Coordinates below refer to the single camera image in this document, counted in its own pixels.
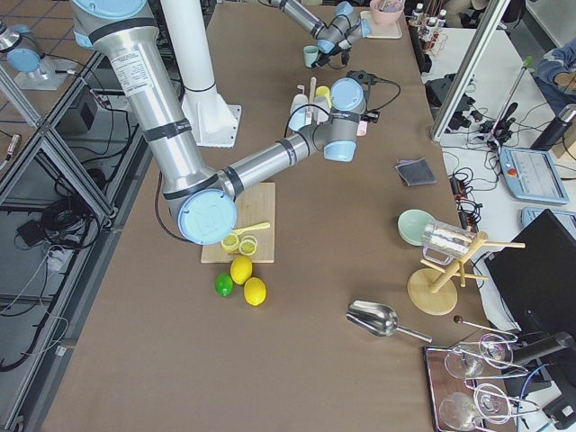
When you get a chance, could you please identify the pink bowl with ice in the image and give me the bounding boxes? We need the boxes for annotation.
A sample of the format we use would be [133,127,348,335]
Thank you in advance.
[370,0,404,25]

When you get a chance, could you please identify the lemon slice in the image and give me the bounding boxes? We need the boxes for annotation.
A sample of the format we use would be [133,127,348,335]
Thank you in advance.
[238,235,258,257]
[220,232,240,253]

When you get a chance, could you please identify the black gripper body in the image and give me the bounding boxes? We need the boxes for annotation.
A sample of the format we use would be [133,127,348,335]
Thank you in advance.
[346,70,380,122]
[314,42,349,66]

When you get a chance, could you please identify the grey folded cloth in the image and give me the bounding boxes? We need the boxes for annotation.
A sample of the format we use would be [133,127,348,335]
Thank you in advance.
[394,158,437,186]

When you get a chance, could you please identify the wine glass rack tray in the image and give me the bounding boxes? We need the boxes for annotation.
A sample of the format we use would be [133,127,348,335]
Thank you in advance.
[423,332,539,431]

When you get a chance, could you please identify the blue teach pendant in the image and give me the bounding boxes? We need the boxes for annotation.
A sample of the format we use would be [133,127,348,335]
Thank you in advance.
[520,207,545,228]
[499,147,570,205]

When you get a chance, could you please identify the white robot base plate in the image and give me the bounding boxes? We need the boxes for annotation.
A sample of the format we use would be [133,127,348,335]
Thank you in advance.
[182,87,242,148]

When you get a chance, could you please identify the lemon slice right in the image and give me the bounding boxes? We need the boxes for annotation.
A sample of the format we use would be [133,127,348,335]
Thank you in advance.
[238,235,258,257]

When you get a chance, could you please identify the wooden mug tree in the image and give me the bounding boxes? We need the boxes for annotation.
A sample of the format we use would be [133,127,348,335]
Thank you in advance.
[407,231,526,316]

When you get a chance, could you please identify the yellow lemon upper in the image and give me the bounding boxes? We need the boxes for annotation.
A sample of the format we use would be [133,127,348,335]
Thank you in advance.
[230,256,253,285]

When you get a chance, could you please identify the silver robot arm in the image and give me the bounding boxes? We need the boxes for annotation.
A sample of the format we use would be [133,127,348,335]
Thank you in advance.
[264,0,372,68]
[71,1,370,245]

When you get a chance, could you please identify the yellow lemon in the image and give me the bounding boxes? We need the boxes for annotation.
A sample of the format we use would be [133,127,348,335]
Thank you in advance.
[244,277,267,306]
[230,256,253,285]

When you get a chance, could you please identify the white wire cup rack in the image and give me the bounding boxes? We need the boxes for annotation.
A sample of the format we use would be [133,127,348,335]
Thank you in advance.
[288,76,331,131]

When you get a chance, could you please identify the green ceramic bowl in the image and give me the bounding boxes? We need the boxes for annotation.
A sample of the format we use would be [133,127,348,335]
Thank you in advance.
[397,209,436,247]

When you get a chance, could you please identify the yellow lemon lower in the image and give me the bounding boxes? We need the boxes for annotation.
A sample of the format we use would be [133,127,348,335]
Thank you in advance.
[244,277,267,306]

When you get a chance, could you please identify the aluminium frame post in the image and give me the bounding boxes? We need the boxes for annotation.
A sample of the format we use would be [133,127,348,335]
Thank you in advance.
[430,0,509,144]

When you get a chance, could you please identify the black monitor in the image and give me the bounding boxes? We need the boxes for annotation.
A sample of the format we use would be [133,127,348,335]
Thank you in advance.
[485,210,575,335]

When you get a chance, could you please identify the clear glass pitcher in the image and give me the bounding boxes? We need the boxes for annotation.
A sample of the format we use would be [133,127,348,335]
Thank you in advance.
[422,220,475,266]

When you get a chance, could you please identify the metal scoop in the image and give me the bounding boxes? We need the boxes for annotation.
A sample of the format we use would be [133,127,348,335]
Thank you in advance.
[346,300,432,343]

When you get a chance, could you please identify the light blue plastic cup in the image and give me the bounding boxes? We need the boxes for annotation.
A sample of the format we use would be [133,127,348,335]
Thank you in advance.
[290,94,308,120]

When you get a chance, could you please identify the green lime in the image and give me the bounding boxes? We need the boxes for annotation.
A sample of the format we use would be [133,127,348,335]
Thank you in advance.
[214,273,234,297]

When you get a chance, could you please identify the pink plastic cup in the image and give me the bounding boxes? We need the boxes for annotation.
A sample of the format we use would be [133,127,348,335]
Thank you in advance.
[356,121,368,137]

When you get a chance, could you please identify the yellow plastic cup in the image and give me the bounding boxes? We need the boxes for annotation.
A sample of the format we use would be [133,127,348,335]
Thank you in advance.
[315,85,331,104]

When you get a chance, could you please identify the yellow plastic knife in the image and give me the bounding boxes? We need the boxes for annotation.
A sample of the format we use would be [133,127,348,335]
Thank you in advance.
[232,221,271,236]

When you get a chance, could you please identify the green plastic cup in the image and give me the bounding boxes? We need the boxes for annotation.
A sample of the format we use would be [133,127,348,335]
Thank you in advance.
[302,45,319,68]

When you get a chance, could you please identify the cream plastic tray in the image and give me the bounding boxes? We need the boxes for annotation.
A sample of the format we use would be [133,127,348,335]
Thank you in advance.
[360,10,402,40]

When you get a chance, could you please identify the bamboo cutting board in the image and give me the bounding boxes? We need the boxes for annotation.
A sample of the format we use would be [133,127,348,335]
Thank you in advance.
[200,181,276,265]

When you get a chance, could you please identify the lemon slice left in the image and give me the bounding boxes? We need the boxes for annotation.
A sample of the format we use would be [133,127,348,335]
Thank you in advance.
[220,232,240,253]

